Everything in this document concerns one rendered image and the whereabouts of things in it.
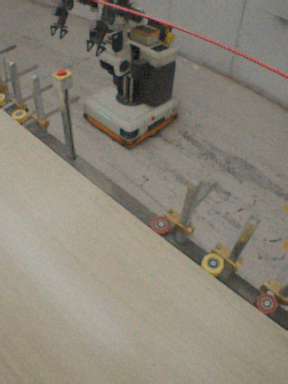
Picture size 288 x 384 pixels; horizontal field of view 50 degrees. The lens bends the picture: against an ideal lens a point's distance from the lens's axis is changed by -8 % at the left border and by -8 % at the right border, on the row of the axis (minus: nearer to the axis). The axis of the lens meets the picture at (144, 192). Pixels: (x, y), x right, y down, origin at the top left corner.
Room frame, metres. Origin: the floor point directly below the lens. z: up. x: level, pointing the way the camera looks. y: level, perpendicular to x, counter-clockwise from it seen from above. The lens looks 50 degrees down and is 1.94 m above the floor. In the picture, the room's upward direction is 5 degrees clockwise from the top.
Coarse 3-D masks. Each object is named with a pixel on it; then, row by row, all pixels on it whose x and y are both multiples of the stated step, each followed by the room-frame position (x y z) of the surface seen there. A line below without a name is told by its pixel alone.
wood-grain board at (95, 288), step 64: (0, 128) 1.21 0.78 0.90; (0, 192) 0.79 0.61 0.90; (64, 192) 0.83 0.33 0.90; (0, 256) 0.49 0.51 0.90; (64, 256) 0.53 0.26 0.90; (128, 256) 0.56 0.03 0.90; (0, 320) 0.25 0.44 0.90; (64, 320) 0.29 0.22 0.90; (128, 320) 0.32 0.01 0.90; (192, 320) 0.34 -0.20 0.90; (256, 320) 0.34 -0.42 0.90
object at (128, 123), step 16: (96, 96) 2.44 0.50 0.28; (112, 96) 2.45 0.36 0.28; (96, 112) 2.27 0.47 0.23; (112, 112) 2.21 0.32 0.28; (128, 112) 2.23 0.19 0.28; (144, 112) 2.25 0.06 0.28; (160, 112) 2.30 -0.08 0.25; (176, 112) 2.51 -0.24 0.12; (112, 128) 2.14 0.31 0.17; (128, 128) 2.04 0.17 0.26; (144, 128) 2.15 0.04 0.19; (128, 144) 2.02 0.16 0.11
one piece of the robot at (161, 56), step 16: (128, 32) 2.72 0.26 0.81; (144, 48) 2.41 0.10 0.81; (160, 48) 2.43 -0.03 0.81; (176, 48) 2.48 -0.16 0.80; (160, 64) 2.31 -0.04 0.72; (112, 80) 2.62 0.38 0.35; (128, 80) 2.43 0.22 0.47; (144, 80) 2.37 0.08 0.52; (160, 80) 2.32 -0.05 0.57; (128, 96) 2.43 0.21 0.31; (144, 96) 2.36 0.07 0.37; (160, 96) 2.34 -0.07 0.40
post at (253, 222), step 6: (252, 216) 0.63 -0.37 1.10; (252, 222) 0.61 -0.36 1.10; (258, 222) 0.61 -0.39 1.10; (246, 228) 0.61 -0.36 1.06; (252, 228) 0.60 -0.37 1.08; (240, 234) 0.62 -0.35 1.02; (246, 234) 0.61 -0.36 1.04; (252, 234) 0.60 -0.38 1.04; (240, 240) 0.61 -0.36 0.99; (246, 240) 0.60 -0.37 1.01; (234, 246) 0.62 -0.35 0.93; (240, 246) 0.60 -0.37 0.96; (234, 252) 0.61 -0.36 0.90; (240, 252) 0.60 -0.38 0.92; (228, 258) 0.62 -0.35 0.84; (234, 258) 0.60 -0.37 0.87; (222, 270) 0.61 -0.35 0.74; (228, 270) 0.60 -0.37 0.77
